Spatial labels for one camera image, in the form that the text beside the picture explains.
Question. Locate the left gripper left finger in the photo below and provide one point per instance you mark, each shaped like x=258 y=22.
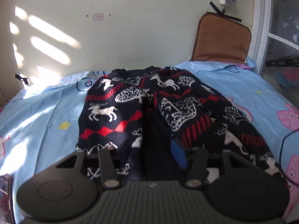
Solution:
x=111 y=159

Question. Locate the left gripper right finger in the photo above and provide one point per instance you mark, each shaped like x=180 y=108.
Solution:
x=193 y=161

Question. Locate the black red white patterned sweater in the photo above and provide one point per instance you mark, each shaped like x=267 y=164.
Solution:
x=149 y=108

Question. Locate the light blue cartoon bed sheet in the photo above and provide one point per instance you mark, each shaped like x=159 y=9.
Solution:
x=53 y=182

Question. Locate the dark object at bed edge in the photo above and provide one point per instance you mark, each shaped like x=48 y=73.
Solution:
x=6 y=202

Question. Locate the brown seat cushion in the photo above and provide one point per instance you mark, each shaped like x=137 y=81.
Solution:
x=221 y=39

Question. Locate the black tape on wall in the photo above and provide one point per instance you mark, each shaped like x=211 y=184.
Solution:
x=24 y=80

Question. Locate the small pink wall sticker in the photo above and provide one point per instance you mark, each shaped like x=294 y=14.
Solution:
x=98 y=17

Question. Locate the white door frame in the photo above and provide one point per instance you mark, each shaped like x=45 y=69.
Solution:
x=259 y=32

